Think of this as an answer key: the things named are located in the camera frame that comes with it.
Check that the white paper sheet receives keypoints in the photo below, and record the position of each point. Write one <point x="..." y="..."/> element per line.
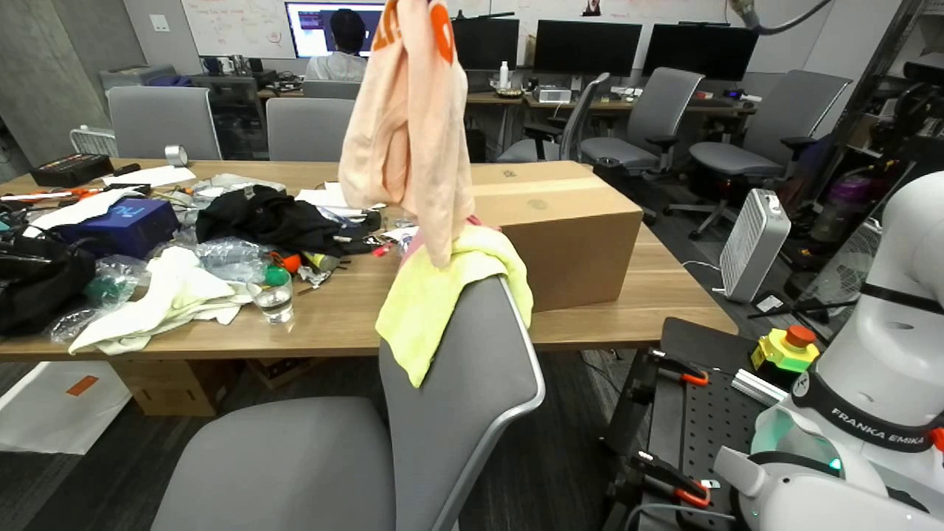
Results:
<point x="77" y="211"/>
<point x="149" y="179"/>

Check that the grey mesh-back office chair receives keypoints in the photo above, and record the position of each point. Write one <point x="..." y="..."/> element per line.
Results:
<point x="460" y="394"/>

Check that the black garment pile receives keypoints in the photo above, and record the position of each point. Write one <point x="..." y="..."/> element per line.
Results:
<point x="266" y="216"/>

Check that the white wall whiteboard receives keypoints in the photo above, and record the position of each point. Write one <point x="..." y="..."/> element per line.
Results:
<point x="238" y="24"/>

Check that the large taped cardboard box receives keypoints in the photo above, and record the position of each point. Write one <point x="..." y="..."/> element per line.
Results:
<point x="571" y="254"/>

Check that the white crumpled cloth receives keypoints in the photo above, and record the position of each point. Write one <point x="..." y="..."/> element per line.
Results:
<point x="165" y="291"/>

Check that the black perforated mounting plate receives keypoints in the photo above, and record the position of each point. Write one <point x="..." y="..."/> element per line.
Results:
<point x="710" y="403"/>

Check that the black bag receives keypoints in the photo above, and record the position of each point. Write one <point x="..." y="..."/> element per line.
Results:
<point x="39" y="281"/>

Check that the peach printed shirt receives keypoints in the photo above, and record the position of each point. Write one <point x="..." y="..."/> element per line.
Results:
<point x="415" y="129"/>

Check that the clear plastic bag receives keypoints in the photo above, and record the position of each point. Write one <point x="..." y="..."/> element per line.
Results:
<point x="230" y="260"/>

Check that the low brown cardboard box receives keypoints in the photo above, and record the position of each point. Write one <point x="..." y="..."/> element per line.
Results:
<point x="179" y="388"/>

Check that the black flat case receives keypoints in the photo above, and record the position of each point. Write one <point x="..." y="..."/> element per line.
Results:
<point x="71" y="168"/>

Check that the lit blue-screen monitor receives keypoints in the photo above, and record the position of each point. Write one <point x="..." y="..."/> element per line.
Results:
<point x="310" y="31"/>

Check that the black office chair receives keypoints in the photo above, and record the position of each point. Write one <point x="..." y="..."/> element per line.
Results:
<point x="230" y="114"/>

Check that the white bottle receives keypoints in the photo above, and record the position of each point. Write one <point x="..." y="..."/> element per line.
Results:
<point x="502" y="78"/>

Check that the white bag orange label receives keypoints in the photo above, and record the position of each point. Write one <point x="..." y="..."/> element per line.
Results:
<point x="49" y="415"/>

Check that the white space heater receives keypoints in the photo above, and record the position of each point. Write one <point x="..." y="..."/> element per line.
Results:
<point x="754" y="247"/>

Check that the white wall switch plate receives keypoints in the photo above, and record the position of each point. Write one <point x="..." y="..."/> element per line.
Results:
<point x="161" y="21"/>

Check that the small clear bottle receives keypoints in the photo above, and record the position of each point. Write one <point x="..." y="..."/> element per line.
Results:
<point x="179" y="154"/>

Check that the black computer monitor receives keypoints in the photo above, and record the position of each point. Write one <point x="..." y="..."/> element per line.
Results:
<point x="487" y="43"/>
<point x="589" y="46"/>
<point x="699" y="50"/>

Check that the yellow-green towel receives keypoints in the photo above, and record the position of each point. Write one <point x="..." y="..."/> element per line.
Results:
<point x="431" y="304"/>

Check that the blue cloth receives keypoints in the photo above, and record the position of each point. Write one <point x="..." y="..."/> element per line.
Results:
<point x="129" y="226"/>

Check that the seated person grey shirt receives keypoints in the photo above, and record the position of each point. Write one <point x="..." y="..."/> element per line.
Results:
<point x="334" y="67"/>

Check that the yellow red emergency stop button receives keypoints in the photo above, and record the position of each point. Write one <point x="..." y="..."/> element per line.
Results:
<point x="785" y="350"/>

